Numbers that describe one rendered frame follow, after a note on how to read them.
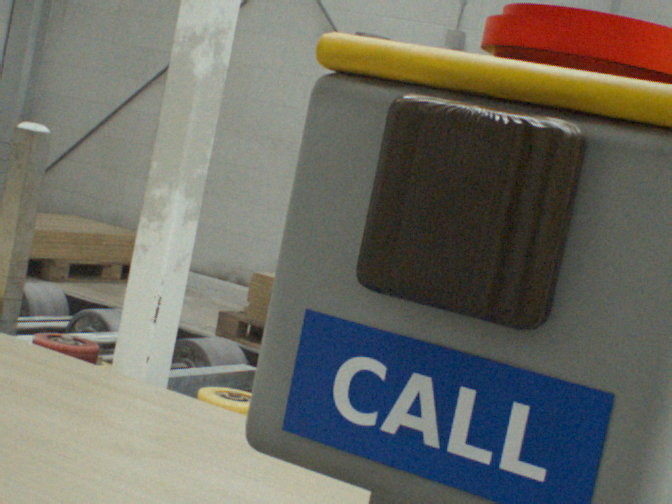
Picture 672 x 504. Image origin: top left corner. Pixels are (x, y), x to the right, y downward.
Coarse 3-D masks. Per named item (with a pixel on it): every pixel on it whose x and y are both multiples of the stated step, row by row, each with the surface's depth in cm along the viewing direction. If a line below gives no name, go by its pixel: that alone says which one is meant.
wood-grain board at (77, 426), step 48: (0, 336) 155; (0, 384) 131; (48, 384) 135; (96, 384) 140; (144, 384) 145; (0, 432) 113; (48, 432) 117; (96, 432) 120; (144, 432) 124; (192, 432) 127; (240, 432) 131; (0, 480) 100; (48, 480) 103; (96, 480) 105; (144, 480) 108; (192, 480) 111; (240, 480) 114; (288, 480) 117; (336, 480) 120
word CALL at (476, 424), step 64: (320, 320) 21; (320, 384) 21; (384, 384) 20; (448, 384) 20; (512, 384) 19; (576, 384) 19; (384, 448) 20; (448, 448) 20; (512, 448) 19; (576, 448) 19
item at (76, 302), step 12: (72, 300) 237; (84, 300) 235; (96, 300) 235; (72, 312) 237; (180, 336) 224; (192, 336) 223; (204, 336) 222; (216, 336) 223; (240, 348) 218; (252, 348) 219; (252, 360) 217
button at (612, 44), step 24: (504, 24) 21; (528, 24) 21; (552, 24) 21; (576, 24) 21; (600, 24) 21; (624, 24) 21; (648, 24) 21; (504, 48) 22; (528, 48) 21; (552, 48) 21; (576, 48) 21; (600, 48) 20; (624, 48) 20; (648, 48) 20; (600, 72) 21; (624, 72) 21; (648, 72) 21
